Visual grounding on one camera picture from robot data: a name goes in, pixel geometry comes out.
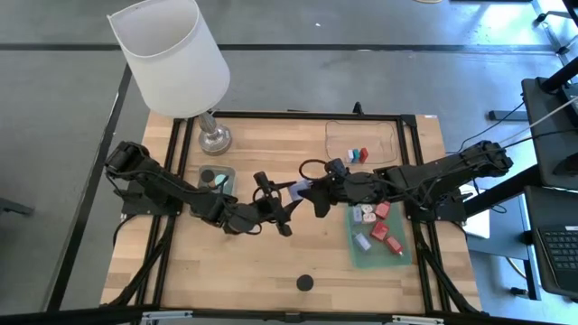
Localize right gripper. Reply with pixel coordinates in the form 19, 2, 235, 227
297, 159, 386, 218

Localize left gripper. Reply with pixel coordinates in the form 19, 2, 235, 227
228, 179, 304, 238

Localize lavender block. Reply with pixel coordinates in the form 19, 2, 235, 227
345, 147, 370, 164

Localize office chair base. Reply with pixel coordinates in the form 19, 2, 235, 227
535, 0, 578, 58

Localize grey plastic bin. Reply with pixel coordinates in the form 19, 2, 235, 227
187, 164, 238, 218

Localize black disc right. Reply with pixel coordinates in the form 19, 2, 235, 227
295, 274, 315, 293

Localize clear plastic tray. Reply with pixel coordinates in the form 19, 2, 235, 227
323, 119, 399, 166

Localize green translucent tray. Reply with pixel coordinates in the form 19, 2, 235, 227
345, 198, 413, 271

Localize white sheet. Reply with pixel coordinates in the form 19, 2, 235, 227
462, 209, 491, 239

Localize white shade table lamp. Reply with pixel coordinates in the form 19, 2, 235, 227
107, 0, 234, 155

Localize black support beam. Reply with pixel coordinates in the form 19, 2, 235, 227
467, 171, 543, 218

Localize grey stand foot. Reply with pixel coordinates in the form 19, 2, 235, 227
487, 109, 529, 122

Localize black equipment stand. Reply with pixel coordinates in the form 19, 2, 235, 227
521, 56, 578, 190

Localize black laptop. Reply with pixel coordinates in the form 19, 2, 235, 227
525, 184, 578, 300

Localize dark floor object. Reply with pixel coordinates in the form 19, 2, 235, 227
0, 197, 35, 217

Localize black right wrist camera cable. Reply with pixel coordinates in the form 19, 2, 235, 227
298, 158, 331, 181

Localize black aluminium rig frame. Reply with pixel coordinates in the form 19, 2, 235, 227
101, 110, 482, 317

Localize silver metal bracket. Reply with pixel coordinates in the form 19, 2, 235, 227
143, 310, 194, 324
391, 314, 446, 325

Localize white cable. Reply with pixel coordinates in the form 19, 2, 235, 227
491, 96, 578, 153

